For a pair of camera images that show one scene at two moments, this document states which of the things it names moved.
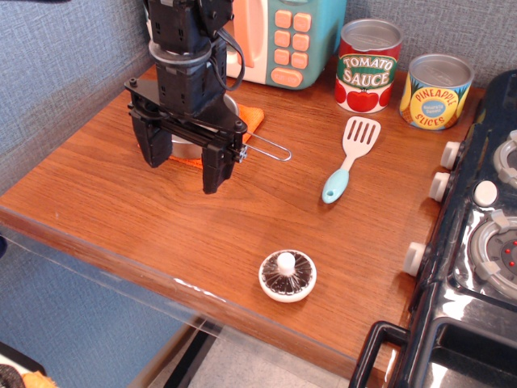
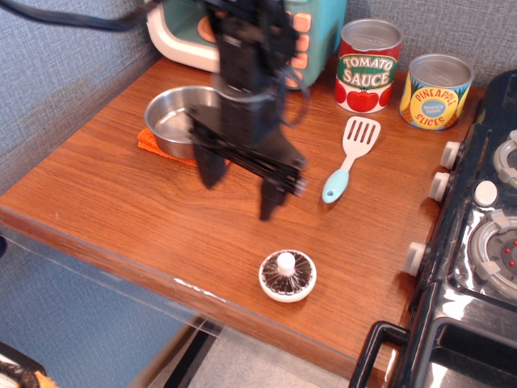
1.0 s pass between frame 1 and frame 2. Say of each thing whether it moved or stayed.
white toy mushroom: stayed
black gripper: moved
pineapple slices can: stayed
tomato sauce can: stayed
